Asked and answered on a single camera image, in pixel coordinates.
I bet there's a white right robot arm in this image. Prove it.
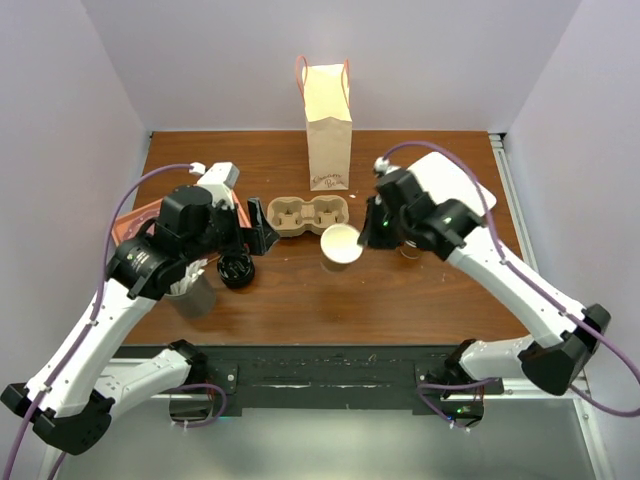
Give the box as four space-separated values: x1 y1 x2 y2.
358 152 611 396

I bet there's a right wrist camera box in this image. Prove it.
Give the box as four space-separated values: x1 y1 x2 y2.
373 157 398 178

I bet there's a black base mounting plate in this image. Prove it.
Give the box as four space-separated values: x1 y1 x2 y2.
164 344 504 419

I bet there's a grey cup with stirrers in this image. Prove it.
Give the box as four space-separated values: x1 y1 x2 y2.
165 265 216 320

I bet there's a cardboard two-cup carrier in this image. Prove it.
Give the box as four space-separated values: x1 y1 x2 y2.
267 195 349 238

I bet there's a stack of black lids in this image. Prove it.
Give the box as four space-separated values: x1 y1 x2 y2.
216 254 255 289

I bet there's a single paper coffee cup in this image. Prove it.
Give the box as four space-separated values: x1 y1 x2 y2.
320 224 364 273

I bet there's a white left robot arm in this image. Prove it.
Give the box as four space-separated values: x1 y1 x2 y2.
1 162 279 455

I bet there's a white rectangular tray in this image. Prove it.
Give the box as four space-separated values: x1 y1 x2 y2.
450 154 497 216

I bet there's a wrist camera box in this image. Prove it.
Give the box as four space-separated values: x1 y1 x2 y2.
212 162 239 189
373 157 398 178

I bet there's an aluminium frame rail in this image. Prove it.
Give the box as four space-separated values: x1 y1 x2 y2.
109 130 616 480

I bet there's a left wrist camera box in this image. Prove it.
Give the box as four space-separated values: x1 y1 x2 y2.
212 162 239 189

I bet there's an orange plastic tray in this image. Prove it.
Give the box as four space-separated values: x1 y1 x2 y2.
111 199 162 246

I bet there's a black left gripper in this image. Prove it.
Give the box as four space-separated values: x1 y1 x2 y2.
184 196 279 263

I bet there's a stack of paper cups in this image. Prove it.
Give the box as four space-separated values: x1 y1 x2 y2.
399 241 423 260

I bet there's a brown paper takeout bag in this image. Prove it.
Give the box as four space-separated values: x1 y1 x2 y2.
295 55 352 191

